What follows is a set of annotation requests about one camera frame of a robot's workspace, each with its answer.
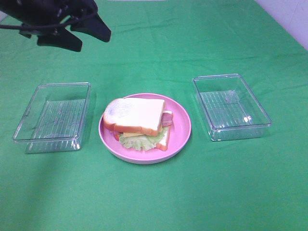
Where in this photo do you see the green tablecloth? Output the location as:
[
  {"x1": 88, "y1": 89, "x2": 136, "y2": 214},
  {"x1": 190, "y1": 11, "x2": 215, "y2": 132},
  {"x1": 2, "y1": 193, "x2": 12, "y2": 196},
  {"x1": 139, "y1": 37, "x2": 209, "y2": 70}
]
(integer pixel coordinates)
[{"x1": 0, "y1": 0, "x2": 308, "y2": 231}]

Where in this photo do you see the right clear plastic container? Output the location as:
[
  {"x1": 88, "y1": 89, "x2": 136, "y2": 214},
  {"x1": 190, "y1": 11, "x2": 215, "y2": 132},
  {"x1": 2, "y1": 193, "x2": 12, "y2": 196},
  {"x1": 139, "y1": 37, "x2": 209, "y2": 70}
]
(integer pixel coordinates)
[{"x1": 192, "y1": 73, "x2": 273, "y2": 142}]

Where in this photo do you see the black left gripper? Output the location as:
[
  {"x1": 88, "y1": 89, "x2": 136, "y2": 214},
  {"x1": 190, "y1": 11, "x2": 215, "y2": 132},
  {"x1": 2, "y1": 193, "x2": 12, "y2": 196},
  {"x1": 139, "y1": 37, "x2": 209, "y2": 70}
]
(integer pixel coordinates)
[{"x1": 0, "y1": 0, "x2": 111, "y2": 52}]

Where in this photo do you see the green lettuce leaf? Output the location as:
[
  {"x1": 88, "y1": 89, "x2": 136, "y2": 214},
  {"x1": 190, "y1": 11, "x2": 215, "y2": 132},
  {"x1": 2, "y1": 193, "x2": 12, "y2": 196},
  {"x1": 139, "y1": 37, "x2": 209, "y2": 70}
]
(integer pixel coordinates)
[{"x1": 114, "y1": 127, "x2": 171, "y2": 151}]

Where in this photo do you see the bacon strip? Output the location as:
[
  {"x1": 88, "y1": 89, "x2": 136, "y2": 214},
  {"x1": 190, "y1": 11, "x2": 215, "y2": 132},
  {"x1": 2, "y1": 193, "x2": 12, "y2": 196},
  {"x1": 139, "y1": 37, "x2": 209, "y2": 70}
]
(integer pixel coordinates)
[
  {"x1": 161, "y1": 111, "x2": 173, "y2": 127},
  {"x1": 113, "y1": 125, "x2": 171, "y2": 135}
]

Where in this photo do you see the pink round plate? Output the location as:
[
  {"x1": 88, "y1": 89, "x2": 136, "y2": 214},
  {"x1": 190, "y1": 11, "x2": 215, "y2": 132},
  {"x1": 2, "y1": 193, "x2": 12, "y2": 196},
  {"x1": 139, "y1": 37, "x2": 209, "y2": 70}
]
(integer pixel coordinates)
[{"x1": 98, "y1": 93, "x2": 192, "y2": 165}]

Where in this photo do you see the bread slice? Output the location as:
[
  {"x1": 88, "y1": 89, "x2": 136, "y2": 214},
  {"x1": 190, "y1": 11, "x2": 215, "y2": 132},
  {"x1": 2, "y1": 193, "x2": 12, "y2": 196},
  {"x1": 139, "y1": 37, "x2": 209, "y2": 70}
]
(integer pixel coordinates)
[
  {"x1": 113, "y1": 110, "x2": 173, "y2": 151},
  {"x1": 103, "y1": 98, "x2": 165, "y2": 136}
]

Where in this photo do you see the yellow cheese slice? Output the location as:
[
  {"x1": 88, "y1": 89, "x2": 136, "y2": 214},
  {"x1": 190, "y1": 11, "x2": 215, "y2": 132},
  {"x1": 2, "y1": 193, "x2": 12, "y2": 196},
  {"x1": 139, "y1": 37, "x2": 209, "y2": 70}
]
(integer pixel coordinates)
[{"x1": 123, "y1": 126, "x2": 163, "y2": 137}]

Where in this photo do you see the left clear plastic container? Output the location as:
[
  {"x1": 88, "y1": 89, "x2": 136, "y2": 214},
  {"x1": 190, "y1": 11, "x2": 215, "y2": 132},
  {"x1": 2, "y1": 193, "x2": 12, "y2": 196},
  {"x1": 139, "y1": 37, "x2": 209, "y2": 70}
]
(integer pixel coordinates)
[{"x1": 13, "y1": 82, "x2": 91, "y2": 154}]

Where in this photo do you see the clear plastic container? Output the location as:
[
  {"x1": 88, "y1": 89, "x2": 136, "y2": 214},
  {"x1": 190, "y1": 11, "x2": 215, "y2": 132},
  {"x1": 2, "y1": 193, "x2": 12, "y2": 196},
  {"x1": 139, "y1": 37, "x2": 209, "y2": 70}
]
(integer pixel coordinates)
[
  {"x1": 13, "y1": 82, "x2": 91, "y2": 154},
  {"x1": 192, "y1": 73, "x2": 273, "y2": 142}
]

